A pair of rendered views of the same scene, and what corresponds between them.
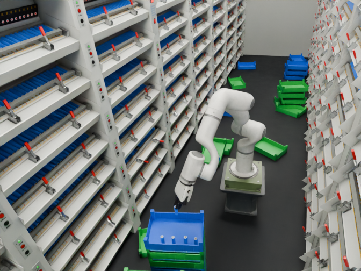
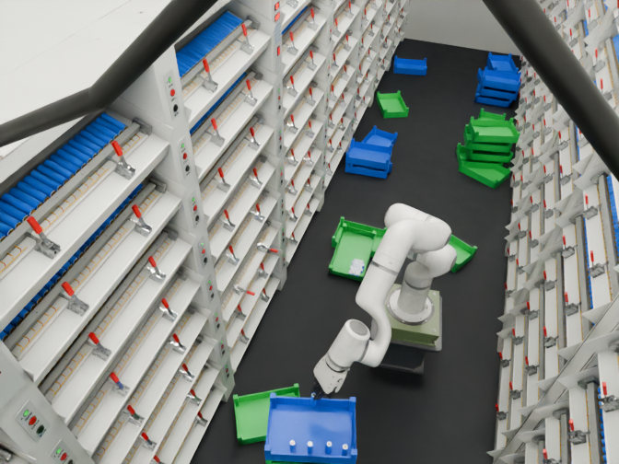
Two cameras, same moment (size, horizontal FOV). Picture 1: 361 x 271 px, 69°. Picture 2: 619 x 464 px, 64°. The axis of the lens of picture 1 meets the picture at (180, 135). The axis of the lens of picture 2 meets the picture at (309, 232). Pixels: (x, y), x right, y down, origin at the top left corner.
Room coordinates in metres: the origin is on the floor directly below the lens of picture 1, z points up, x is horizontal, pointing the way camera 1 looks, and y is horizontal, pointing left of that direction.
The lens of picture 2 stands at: (0.18, 0.19, 2.18)
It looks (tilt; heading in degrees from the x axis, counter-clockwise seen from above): 45 degrees down; 353
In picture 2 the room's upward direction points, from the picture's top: 1 degrees clockwise
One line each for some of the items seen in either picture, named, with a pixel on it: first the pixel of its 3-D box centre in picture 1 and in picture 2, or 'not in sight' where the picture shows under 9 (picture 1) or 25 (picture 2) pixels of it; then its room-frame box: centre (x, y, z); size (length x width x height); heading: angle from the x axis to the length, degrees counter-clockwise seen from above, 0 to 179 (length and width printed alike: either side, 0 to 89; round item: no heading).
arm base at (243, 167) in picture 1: (244, 159); (414, 293); (1.48, -0.45, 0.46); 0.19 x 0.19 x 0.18
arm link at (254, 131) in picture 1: (251, 136); (430, 263); (1.46, -0.48, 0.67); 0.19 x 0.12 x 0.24; 50
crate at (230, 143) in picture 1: (217, 144); (359, 237); (2.25, -0.38, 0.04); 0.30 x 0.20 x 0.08; 65
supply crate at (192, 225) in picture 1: (175, 229); (311, 427); (0.90, 0.08, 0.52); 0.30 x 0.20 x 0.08; 81
